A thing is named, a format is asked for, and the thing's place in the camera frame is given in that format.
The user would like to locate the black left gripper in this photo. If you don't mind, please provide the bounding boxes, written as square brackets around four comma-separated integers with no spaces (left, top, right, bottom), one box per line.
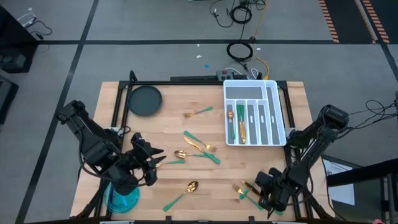
[124,133,167,187]

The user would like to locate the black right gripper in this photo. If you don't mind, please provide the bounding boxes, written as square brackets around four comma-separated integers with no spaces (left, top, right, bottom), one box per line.
[254,167,295,213]

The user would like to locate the gold spoon green handle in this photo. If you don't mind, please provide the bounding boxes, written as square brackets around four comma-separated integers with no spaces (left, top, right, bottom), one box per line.
[174,150,208,160]
[155,159,187,169]
[162,180,200,213]

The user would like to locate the gold knife green handle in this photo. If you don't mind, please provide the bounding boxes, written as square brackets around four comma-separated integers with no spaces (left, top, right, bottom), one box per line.
[238,105,248,144]
[236,105,245,144]
[184,136,221,165]
[241,180,284,217]

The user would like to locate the green utensil handle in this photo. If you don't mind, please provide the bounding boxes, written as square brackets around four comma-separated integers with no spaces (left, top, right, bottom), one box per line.
[228,109,236,140]

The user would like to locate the blue transparent round plate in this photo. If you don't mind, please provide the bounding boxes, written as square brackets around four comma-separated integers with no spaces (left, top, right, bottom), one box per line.
[104,182,141,214]

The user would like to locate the black round plate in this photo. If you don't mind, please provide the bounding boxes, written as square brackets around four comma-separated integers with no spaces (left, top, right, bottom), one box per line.
[127,85,163,117]

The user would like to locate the white paper sheet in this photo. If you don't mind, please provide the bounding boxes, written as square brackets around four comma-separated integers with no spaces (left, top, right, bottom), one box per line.
[322,157,356,207]

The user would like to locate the black table bar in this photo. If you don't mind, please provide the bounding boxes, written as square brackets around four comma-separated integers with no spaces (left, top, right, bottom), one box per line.
[326,157,398,224]

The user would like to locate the white cutlery tray grey pads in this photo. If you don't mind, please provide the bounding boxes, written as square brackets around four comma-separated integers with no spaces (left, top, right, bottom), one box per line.
[223,79,287,147]

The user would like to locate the grey power strip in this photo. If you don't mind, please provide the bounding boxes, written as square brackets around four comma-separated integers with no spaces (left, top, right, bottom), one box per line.
[216,70,234,81]

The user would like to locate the black desk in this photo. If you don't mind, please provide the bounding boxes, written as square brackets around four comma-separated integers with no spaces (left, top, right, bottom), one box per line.
[0,6,39,74]

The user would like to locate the black mat orange striped edges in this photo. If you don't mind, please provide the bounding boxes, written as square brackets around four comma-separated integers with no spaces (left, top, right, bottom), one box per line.
[317,0,398,44]

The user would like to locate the yellow cable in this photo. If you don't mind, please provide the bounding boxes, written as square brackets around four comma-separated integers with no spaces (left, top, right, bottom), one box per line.
[252,0,270,80]

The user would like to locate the black coiled cable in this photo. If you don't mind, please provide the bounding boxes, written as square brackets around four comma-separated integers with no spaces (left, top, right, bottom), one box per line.
[229,5,252,25]
[226,41,253,62]

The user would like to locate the black cable bundle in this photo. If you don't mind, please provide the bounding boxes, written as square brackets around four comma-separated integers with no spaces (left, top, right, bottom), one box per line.
[348,98,398,131]

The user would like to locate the thin black cable white plug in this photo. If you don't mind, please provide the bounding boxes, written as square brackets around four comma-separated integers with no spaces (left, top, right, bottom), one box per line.
[208,0,234,29]

